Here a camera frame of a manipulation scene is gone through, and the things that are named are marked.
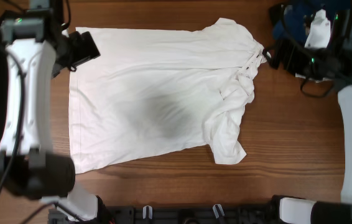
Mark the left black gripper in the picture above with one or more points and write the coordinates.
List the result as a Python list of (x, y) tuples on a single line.
[(86, 50)]

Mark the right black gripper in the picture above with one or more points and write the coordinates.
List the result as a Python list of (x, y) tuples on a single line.
[(281, 46)]

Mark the white t-shirt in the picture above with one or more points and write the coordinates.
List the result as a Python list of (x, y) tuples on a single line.
[(153, 92)]

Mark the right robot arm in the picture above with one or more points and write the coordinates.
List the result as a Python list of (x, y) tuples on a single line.
[(298, 210)]

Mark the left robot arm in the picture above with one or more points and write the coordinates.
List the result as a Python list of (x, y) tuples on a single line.
[(37, 47)]

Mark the blue folded shirt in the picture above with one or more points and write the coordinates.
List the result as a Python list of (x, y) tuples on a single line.
[(298, 13)]

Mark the folded light denim jeans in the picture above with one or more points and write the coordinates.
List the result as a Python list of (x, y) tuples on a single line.
[(312, 78)]

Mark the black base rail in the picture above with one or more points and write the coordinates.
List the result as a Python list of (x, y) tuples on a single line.
[(215, 215)]

